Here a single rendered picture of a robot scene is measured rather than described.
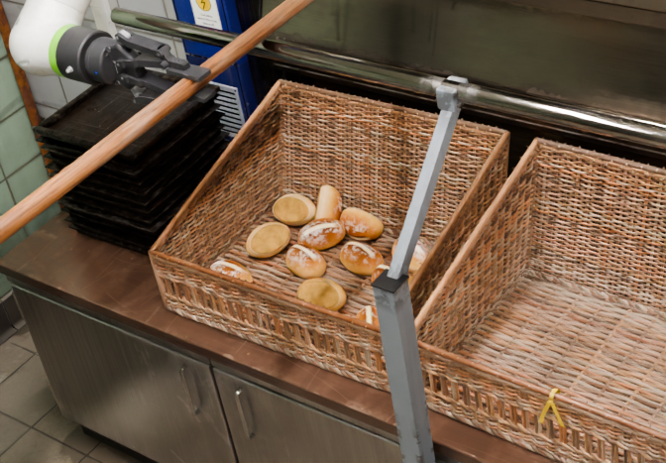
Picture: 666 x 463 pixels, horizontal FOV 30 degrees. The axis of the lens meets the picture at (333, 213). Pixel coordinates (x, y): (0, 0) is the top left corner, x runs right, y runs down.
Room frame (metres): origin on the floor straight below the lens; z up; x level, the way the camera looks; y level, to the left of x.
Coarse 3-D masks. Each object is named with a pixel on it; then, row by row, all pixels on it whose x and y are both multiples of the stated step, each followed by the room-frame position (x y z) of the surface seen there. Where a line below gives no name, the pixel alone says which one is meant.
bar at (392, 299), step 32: (160, 32) 2.00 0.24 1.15; (192, 32) 1.95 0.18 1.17; (224, 32) 1.92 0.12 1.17; (320, 64) 1.76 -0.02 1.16; (352, 64) 1.73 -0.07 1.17; (448, 96) 1.59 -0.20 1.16; (480, 96) 1.57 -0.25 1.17; (512, 96) 1.54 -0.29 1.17; (448, 128) 1.58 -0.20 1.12; (576, 128) 1.46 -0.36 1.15; (608, 128) 1.43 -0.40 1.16; (640, 128) 1.40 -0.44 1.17; (416, 192) 1.53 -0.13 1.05; (416, 224) 1.50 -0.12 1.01; (384, 288) 1.44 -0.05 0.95; (384, 320) 1.44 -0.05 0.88; (384, 352) 1.45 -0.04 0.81; (416, 352) 1.45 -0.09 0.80; (416, 384) 1.44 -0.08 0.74; (416, 416) 1.43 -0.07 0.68; (416, 448) 1.43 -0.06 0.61
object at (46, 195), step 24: (288, 0) 1.92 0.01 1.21; (312, 0) 1.94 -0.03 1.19; (264, 24) 1.85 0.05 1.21; (240, 48) 1.80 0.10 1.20; (216, 72) 1.74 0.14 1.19; (168, 96) 1.67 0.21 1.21; (144, 120) 1.62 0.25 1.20; (96, 144) 1.57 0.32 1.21; (120, 144) 1.58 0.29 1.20; (72, 168) 1.52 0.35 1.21; (96, 168) 1.54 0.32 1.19; (48, 192) 1.47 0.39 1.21; (24, 216) 1.43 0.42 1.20; (0, 240) 1.40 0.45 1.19
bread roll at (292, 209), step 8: (280, 200) 2.16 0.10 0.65; (288, 200) 2.15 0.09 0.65; (296, 200) 2.14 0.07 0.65; (304, 200) 2.13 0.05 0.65; (280, 208) 2.14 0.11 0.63; (288, 208) 2.14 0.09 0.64; (296, 208) 2.13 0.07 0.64; (304, 208) 2.12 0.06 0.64; (312, 208) 2.12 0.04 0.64; (280, 216) 2.14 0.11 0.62; (288, 216) 2.13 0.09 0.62; (296, 216) 2.12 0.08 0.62; (304, 216) 2.11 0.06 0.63; (312, 216) 2.11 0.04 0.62; (288, 224) 2.13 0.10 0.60; (296, 224) 2.12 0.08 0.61
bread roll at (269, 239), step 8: (264, 224) 2.07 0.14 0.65; (272, 224) 2.07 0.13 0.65; (280, 224) 2.07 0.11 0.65; (256, 232) 2.05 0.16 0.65; (264, 232) 2.05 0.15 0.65; (272, 232) 2.05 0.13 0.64; (280, 232) 2.06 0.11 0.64; (288, 232) 2.06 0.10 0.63; (248, 240) 2.04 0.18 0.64; (256, 240) 2.04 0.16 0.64; (264, 240) 2.04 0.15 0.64; (272, 240) 2.04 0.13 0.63; (280, 240) 2.04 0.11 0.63; (288, 240) 2.05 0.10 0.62; (248, 248) 2.03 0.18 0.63; (256, 248) 2.03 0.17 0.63; (264, 248) 2.03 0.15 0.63; (272, 248) 2.03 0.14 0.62; (280, 248) 2.04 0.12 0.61; (256, 256) 2.02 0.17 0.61; (264, 256) 2.02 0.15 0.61
